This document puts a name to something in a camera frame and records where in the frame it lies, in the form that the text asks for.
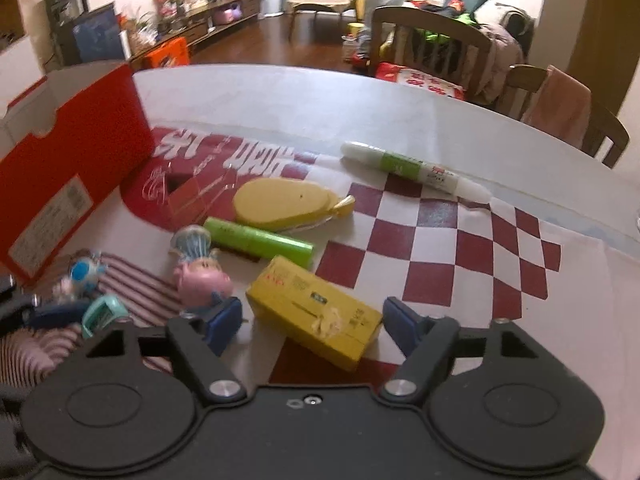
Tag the yellow pear-shaped toy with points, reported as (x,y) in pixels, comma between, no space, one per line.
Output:
(280,202)

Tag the white green pen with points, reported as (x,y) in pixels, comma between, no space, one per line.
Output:
(415,167)

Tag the red shoe box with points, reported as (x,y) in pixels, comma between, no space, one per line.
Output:
(75,150)

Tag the wooden coffee table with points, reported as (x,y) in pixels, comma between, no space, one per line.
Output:
(325,0)

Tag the pink pig figure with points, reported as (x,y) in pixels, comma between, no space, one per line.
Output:
(202,280)

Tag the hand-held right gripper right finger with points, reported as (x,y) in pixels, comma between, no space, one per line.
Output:
(400,325)

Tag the dark screen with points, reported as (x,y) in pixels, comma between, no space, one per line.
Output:
(97,35)

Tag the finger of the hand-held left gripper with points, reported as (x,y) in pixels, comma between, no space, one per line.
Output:
(55,316)

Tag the green tube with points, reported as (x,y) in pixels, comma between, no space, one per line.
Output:
(260,240)

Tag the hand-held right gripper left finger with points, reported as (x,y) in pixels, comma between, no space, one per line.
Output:
(225,322)

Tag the wooden slat-back chair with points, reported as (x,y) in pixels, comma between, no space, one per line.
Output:
(430,17)

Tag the dark wooden chair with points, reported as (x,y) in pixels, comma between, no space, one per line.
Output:
(607,132)

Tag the pink towel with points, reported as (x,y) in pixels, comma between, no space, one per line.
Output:
(560,105)

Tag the red white printed table mat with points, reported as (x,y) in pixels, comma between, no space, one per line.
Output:
(550,285)

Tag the clear bottle with red label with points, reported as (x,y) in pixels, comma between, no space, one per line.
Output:
(348,49)

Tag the orange gift box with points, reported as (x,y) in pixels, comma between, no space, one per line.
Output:
(167,55)

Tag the yellow box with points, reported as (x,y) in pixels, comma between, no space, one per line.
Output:
(310,305)

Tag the red printed cushion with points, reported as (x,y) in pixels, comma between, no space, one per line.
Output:
(425,82)

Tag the wooden tv cabinet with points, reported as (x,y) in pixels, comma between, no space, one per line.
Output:
(200,30)

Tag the grey plastic bag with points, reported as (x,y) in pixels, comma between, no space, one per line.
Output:
(385,2)

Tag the blue white figure toy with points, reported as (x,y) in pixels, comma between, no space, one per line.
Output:
(87,270)

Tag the brown wooden door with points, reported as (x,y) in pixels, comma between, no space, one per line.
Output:
(605,35)

